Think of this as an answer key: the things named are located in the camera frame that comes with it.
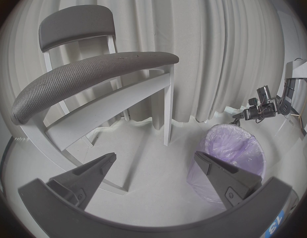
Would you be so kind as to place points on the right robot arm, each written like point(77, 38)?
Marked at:
point(288, 95)

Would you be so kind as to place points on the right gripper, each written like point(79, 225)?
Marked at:
point(252, 113)

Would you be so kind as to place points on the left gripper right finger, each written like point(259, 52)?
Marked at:
point(225, 182)

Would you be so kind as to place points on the black plastic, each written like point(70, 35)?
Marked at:
point(235, 123)

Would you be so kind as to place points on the white trash bin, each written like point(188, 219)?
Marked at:
point(262, 162)

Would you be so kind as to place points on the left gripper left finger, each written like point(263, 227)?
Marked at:
point(89, 177)

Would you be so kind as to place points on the grey padded white chair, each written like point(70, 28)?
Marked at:
point(76, 75)

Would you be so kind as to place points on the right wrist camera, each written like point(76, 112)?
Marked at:
point(252, 102)

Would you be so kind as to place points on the purple plastic bag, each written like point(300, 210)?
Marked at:
point(232, 145)

